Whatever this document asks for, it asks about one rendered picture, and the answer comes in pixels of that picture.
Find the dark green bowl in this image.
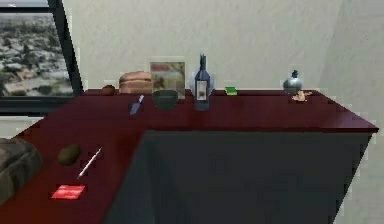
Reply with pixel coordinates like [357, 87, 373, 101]
[151, 89, 179, 111]

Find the brown bread loaf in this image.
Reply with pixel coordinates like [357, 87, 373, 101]
[118, 70, 154, 95]

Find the brown potato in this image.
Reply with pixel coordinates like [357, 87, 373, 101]
[56, 143, 82, 167]

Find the dark blue wine bottle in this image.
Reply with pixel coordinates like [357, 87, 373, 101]
[189, 53, 215, 112]

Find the dark red counter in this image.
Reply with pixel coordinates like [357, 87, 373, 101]
[0, 88, 380, 224]

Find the small brown round fruit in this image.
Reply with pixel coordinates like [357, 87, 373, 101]
[101, 84, 117, 97]

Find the silver round kettle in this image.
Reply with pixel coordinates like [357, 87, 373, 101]
[283, 69, 303, 96]

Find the pale tan small object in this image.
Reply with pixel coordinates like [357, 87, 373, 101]
[291, 90, 314, 102]

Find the silver knife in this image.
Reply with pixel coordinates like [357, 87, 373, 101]
[77, 146, 103, 180]

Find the red card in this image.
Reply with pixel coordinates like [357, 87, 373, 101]
[50, 184, 87, 201]

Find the black framed window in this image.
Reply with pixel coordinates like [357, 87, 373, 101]
[0, 0, 84, 116]

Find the grey brown lumpy object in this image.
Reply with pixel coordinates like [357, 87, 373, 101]
[0, 137, 43, 208]

